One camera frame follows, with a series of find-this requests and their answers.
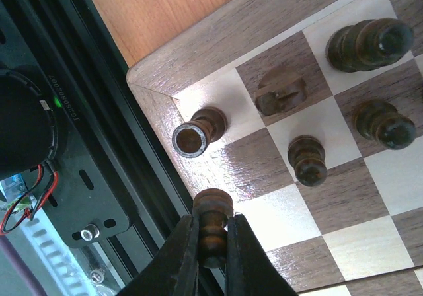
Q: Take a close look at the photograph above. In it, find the wooden chess board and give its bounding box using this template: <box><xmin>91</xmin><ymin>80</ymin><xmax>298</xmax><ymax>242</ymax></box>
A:
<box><xmin>127</xmin><ymin>0</ymin><xmax>422</xmax><ymax>295</ymax></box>

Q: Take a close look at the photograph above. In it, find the black aluminium frame rail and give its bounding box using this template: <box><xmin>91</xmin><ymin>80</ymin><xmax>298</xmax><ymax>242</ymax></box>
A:
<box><xmin>0</xmin><ymin>0</ymin><xmax>229</xmax><ymax>296</ymax></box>

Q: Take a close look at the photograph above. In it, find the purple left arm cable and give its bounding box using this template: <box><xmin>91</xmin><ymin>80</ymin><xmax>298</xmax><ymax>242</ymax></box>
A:
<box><xmin>0</xmin><ymin>235</ymin><xmax>47</xmax><ymax>296</ymax></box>

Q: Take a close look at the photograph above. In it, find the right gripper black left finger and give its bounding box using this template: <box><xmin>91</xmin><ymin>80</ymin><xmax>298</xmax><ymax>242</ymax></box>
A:
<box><xmin>118</xmin><ymin>215</ymin><xmax>200</xmax><ymax>296</ymax></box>

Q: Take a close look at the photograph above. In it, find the light blue cable duct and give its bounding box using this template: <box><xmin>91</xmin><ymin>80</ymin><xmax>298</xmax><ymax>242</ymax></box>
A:
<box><xmin>20</xmin><ymin>218</ymin><xmax>96</xmax><ymax>295</ymax></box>

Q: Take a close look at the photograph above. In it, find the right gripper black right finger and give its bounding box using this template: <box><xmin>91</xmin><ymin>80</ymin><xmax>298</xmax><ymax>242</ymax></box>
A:
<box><xmin>225</xmin><ymin>214</ymin><xmax>297</xmax><ymax>296</ymax></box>

